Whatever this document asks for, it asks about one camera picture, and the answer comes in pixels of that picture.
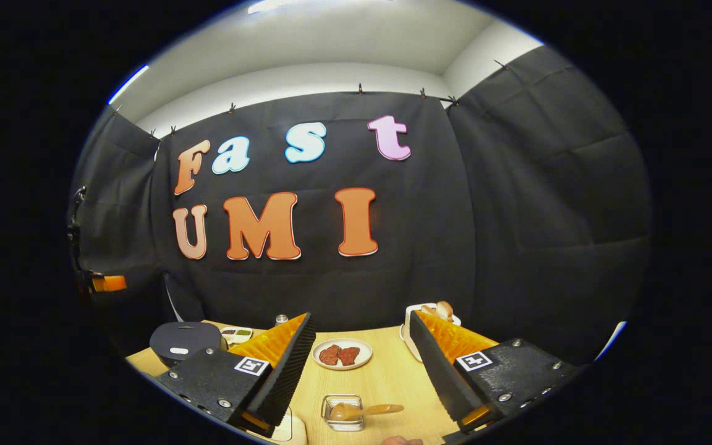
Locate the white toaster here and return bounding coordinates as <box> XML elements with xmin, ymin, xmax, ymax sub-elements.
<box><xmin>399</xmin><ymin>303</ymin><xmax>462</xmax><ymax>362</ymax></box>

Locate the white oval plate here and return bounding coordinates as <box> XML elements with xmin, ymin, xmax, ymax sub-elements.
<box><xmin>312</xmin><ymin>338</ymin><xmax>373</xmax><ymax>371</ymax></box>

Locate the metal wire chopstick holder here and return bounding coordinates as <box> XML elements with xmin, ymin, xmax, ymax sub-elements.
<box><xmin>321</xmin><ymin>394</ymin><xmax>365</xmax><ymax>432</ymax></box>

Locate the black silver rice cooker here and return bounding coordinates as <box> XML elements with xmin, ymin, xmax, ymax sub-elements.
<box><xmin>150</xmin><ymin>321</ymin><xmax>223</xmax><ymax>368</ymax></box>

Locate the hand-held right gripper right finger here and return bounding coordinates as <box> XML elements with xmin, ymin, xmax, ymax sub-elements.
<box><xmin>409</xmin><ymin>310</ymin><xmax>581</xmax><ymax>436</ymax></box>

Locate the small white condiment dish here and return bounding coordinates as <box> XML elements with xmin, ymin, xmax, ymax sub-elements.
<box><xmin>220</xmin><ymin>326</ymin><xmax>254</xmax><ymax>345</ymax></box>

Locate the clear glass rice tray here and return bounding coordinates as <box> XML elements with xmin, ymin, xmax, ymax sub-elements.
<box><xmin>266</xmin><ymin>408</ymin><xmax>308</xmax><ymax>444</ymax></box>

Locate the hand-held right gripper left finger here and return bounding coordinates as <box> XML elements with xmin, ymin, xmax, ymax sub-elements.
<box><xmin>155</xmin><ymin>312</ymin><xmax>317</xmax><ymax>438</ymax></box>

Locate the wooden spoon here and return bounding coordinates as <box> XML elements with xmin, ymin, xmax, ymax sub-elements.
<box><xmin>329</xmin><ymin>402</ymin><xmax>405</xmax><ymax>422</ymax></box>

